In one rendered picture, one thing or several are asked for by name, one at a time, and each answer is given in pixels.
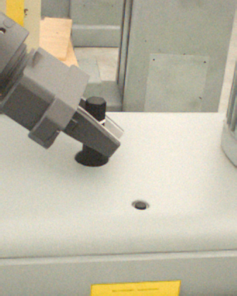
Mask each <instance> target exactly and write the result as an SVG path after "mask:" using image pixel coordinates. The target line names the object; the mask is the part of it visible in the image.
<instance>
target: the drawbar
mask: <svg viewBox="0 0 237 296"><path fill-rule="evenodd" d="M106 105H107V102H106V101H105V100H104V99H103V98H100V97H95V96H92V97H90V98H88V99H86V102H85V110H86V111H87V112H88V113H89V114H90V115H91V116H92V117H93V118H94V119H96V120H97V121H98V122H100V121H103V120H105V114H106ZM81 165H84V166H90V167H98V166H102V154H100V153H99V152H97V151H96V150H94V149H93V148H90V147H88V146H86V145H84V144H83V146H82V157H81Z"/></svg>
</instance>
